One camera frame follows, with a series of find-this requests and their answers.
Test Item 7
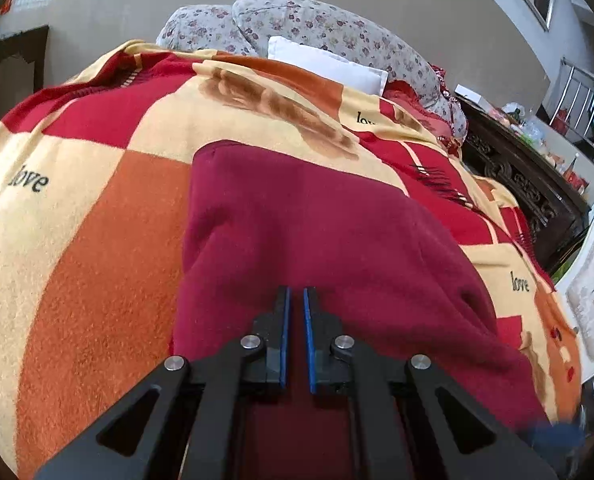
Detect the maroon knit shirt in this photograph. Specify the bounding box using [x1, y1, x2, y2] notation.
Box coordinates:
[169, 138, 551, 480]

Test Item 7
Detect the orange red patterned blanket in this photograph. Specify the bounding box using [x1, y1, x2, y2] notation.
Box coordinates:
[0, 41, 580, 479]

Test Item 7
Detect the dark carved wooden headboard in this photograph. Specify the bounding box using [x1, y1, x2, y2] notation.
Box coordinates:
[458, 98, 590, 275]

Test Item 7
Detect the red pillow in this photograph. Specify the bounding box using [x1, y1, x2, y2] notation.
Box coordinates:
[383, 80, 460, 148]

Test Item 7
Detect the metal stair railing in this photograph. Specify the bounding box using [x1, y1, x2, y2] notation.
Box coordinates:
[546, 58, 594, 165]

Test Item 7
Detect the white pillow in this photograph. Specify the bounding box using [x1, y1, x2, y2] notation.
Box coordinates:
[268, 36, 388, 96]

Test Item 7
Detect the dark wooden footboard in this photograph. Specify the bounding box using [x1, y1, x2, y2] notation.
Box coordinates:
[0, 25, 50, 118]

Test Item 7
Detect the floral grey quilt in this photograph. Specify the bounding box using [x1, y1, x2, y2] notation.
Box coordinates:
[156, 0, 468, 141]

